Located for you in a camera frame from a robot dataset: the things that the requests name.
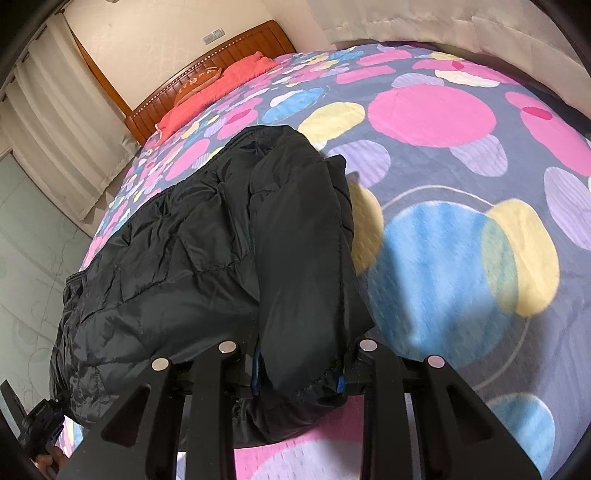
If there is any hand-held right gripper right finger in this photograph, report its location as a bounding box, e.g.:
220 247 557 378
336 339 542 480

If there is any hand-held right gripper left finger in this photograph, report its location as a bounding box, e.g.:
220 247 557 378
55 340 269 480

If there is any black puffer jacket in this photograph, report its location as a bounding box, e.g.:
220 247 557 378
48 124 377 446

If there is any person's left hand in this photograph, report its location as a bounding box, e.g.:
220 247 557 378
33 453 66 477

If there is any frosted glass sliding door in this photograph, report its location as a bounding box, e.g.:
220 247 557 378
0 148 93 416

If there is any dotted colourful bedspread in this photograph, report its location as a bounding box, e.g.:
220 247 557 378
53 41 591 480

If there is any cream curtain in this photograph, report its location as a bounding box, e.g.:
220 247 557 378
307 0 568 51
0 16 141 224

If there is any red pillow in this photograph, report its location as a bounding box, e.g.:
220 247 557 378
154 53 282 137

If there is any orange-brown cushion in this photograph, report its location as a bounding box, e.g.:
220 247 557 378
177 67 223 106

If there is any wooden bed headboard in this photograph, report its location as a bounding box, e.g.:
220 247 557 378
124 21 296 146

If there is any wooden wall trim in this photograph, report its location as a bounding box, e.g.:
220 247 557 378
58 4 134 118

